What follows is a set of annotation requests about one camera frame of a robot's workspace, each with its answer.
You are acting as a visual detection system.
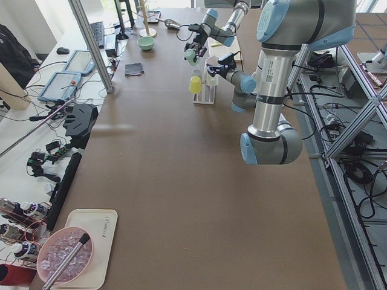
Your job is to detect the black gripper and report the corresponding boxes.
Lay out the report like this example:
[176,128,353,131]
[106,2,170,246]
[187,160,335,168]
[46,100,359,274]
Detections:
[206,53,236,79]
[184,25,209,63]

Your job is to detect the green plastic cup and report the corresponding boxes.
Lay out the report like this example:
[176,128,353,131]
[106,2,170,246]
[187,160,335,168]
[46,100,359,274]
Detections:
[184,49,197,66]

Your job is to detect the pink plastic cup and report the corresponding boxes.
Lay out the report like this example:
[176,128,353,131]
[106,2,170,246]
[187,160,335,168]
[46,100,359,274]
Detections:
[206,56,219,66]

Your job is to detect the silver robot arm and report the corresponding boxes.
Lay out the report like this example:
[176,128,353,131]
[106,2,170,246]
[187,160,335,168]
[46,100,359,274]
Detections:
[207,1,356,165]
[184,1,252,66]

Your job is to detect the cream white cup on rack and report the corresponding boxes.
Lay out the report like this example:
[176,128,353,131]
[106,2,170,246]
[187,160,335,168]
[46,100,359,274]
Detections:
[206,73,219,86]

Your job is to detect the yellow cup on rack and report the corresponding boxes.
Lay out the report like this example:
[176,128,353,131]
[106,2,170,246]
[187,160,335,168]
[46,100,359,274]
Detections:
[189,76,202,94]

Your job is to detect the bamboo cutting board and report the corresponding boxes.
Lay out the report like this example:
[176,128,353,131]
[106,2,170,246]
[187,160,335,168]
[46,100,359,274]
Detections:
[207,37,242,62]

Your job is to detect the metal scoop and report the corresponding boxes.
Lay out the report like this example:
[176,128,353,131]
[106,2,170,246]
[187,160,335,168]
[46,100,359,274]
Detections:
[156,18,181,30]

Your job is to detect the green bowl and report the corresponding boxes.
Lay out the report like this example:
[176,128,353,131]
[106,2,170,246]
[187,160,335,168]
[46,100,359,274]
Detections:
[137,36,155,51]

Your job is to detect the wooden mug tree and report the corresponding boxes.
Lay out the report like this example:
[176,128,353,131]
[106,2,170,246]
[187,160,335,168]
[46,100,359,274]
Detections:
[134,0,157,38]

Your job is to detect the grey folded cloth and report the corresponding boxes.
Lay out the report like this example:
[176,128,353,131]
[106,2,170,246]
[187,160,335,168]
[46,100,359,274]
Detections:
[125,63,143,76]

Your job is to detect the black keyboard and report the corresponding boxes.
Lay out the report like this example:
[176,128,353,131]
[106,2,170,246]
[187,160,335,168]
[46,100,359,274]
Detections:
[89,21,105,48]

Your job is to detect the blue teach pendant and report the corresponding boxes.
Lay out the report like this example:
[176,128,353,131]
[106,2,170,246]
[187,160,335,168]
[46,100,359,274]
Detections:
[37,71,82,102]
[63,50,95,76]

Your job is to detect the black computer mouse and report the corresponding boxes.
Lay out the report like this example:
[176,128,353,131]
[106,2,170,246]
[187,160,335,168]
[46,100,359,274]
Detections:
[56,47,70,55]

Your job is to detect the cream tray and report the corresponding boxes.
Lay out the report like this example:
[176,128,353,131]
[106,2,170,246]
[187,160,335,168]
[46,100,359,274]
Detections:
[41,208,119,290]

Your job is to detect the metal tongs in bowl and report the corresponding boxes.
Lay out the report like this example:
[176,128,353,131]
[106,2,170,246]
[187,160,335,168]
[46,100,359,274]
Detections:
[42,233,90,290]

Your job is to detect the pink bowl of ice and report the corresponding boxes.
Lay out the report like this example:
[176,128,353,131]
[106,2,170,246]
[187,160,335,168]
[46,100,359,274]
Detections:
[36,227,94,285]

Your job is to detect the white wire cup rack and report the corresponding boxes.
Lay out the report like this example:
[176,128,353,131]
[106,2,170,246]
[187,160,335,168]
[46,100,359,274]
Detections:
[192,60,216,105]

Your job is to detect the aluminium frame post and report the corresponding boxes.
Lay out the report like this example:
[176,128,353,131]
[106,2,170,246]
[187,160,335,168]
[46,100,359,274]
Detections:
[68,0,114,94]

